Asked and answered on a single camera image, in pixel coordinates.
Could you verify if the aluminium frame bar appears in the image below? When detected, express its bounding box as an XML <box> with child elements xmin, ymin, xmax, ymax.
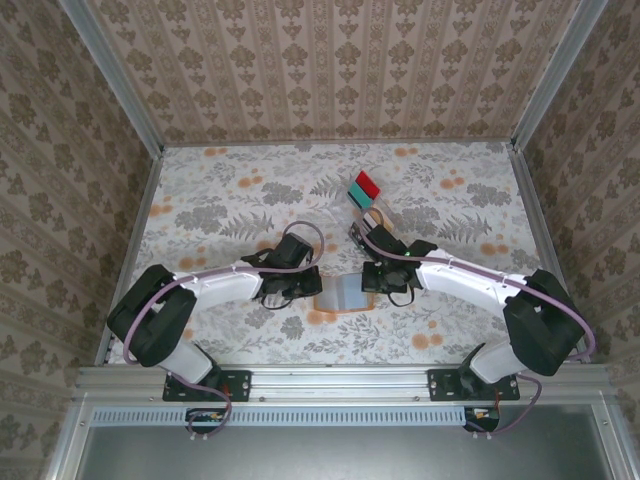
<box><xmin>44</xmin><ymin>394</ymin><xmax>96</xmax><ymax>480</ymax></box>
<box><xmin>592</xmin><ymin>394</ymin><xmax>634</xmax><ymax>480</ymax></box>

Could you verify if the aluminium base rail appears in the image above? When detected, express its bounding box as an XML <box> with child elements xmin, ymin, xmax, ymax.
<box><xmin>74</xmin><ymin>364</ymin><xmax>614</xmax><ymax>401</ymax></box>

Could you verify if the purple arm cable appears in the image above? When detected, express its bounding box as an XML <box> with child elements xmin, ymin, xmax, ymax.
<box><xmin>121</xmin><ymin>220</ymin><xmax>330</xmax><ymax>445</ymax></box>
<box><xmin>355</xmin><ymin>209</ymin><xmax>599</xmax><ymax>441</ymax></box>

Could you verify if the aluminium corner post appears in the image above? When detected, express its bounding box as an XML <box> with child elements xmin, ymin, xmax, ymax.
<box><xmin>58</xmin><ymin>0</ymin><xmax>166</xmax><ymax>154</ymax></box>
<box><xmin>509</xmin><ymin>0</ymin><xmax>609</xmax><ymax>151</ymax></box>

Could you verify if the aluminium side rail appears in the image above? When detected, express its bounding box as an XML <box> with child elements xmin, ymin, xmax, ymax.
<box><xmin>507</xmin><ymin>142</ymin><xmax>591</xmax><ymax>366</ymax></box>
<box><xmin>94</xmin><ymin>147</ymin><xmax>166</xmax><ymax>369</ymax></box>

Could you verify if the grey metal panel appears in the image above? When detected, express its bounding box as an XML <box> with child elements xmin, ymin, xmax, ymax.
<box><xmin>74</xmin><ymin>424</ymin><xmax>609</xmax><ymax>480</ymax></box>

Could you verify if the floral patterned tablecloth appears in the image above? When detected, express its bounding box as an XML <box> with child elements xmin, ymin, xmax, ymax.
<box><xmin>107</xmin><ymin>141</ymin><xmax>589</xmax><ymax>366</ymax></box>

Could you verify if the black base connector box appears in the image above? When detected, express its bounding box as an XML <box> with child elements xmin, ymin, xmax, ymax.
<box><xmin>463</xmin><ymin>406</ymin><xmax>502</xmax><ymax>434</ymax></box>
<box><xmin>185</xmin><ymin>407</ymin><xmax>227</xmax><ymax>435</ymax></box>

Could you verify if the teal card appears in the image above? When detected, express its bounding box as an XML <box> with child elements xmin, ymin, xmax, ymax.
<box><xmin>345</xmin><ymin>180</ymin><xmax>375</xmax><ymax>210</ymax></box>

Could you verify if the clear plastic card tray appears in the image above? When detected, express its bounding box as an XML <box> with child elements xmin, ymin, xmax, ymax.
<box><xmin>327</xmin><ymin>197</ymin><xmax>401</xmax><ymax>236</ymax></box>

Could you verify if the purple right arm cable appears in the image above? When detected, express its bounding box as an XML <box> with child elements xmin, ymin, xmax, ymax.
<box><xmin>355</xmin><ymin>209</ymin><xmax>599</xmax><ymax>441</ymax></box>

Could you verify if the white slotted cable duct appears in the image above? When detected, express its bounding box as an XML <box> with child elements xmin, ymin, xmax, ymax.
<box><xmin>92</xmin><ymin>405</ymin><xmax>501</xmax><ymax>427</ymax></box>

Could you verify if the red card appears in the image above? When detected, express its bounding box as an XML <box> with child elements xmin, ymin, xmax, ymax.
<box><xmin>355</xmin><ymin>169</ymin><xmax>382</xmax><ymax>199</ymax></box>

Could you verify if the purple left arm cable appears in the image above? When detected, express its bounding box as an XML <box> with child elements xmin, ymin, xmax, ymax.
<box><xmin>121</xmin><ymin>220</ymin><xmax>330</xmax><ymax>445</ymax></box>

